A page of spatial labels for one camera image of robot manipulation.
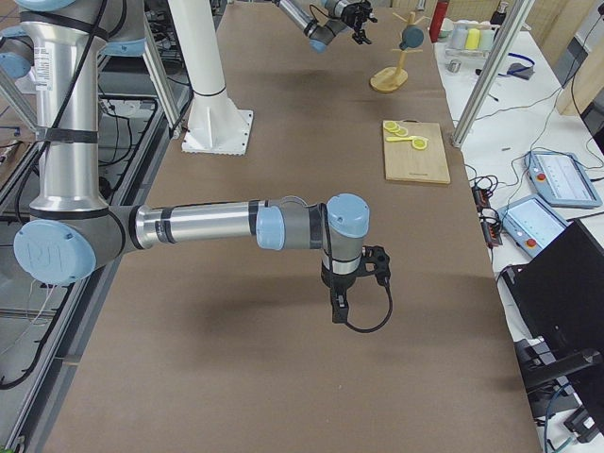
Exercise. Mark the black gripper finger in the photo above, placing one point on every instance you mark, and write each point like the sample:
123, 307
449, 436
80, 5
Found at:
369, 16
359, 36

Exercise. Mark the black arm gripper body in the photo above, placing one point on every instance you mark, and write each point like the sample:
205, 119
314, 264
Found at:
336, 283

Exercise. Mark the yellow cup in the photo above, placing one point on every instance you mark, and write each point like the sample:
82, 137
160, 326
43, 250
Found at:
472, 39

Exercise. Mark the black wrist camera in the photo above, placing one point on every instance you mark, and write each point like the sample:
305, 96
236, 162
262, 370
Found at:
376, 262

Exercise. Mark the red bottle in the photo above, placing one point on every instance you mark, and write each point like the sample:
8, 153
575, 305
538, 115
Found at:
437, 19

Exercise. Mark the wooden mug tree rack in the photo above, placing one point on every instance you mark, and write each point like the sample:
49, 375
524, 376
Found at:
392, 78

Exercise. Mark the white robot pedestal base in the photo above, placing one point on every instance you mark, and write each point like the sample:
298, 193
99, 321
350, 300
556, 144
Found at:
215, 124

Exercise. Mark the lemon slice toy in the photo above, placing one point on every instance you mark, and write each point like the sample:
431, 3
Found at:
391, 126

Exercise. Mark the small steel cup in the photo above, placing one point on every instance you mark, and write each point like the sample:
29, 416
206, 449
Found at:
453, 66

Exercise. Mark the aluminium frame post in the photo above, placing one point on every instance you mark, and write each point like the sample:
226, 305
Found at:
503, 42

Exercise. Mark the blue teach pendant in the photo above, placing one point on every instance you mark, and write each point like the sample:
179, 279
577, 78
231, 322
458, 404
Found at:
561, 181
531, 223

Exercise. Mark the bamboo cutting board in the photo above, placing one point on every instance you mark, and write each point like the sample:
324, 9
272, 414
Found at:
422, 160

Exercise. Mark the blue teach pendant near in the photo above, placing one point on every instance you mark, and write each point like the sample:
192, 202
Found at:
531, 223

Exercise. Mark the grey cup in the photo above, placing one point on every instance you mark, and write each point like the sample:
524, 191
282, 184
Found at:
458, 37

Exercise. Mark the blue teach pendant far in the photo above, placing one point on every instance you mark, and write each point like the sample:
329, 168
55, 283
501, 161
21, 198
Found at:
561, 181

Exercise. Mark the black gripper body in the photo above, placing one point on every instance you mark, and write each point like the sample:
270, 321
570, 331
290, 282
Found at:
350, 12

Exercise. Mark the black monitor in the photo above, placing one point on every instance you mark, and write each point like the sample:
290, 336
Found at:
560, 297

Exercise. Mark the yellow plastic toy knife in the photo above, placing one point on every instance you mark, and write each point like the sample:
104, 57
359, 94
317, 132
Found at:
392, 139

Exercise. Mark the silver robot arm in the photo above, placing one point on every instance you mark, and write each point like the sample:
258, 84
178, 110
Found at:
73, 229
319, 35

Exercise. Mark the dark teal HOME mug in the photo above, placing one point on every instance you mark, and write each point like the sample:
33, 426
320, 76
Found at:
412, 37

